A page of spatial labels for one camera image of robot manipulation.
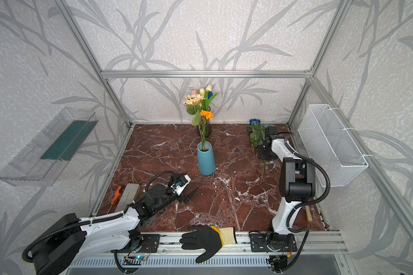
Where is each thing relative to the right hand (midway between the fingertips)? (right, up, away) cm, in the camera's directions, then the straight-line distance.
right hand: (265, 151), depth 98 cm
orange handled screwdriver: (-79, -23, -13) cm, 84 cm away
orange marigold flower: (-33, +18, -19) cm, 42 cm away
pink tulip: (-41, +34, -2) cm, 53 cm away
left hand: (-39, -10, -18) cm, 44 cm away
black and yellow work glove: (-31, -36, -24) cm, 53 cm away
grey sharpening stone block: (-72, -21, -12) cm, 76 cm away
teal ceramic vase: (-33, -5, -12) cm, 36 cm away
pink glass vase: (-34, +12, -15) cm, 39 cm away
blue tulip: (-32, +33, -2) cm, 46 cm away
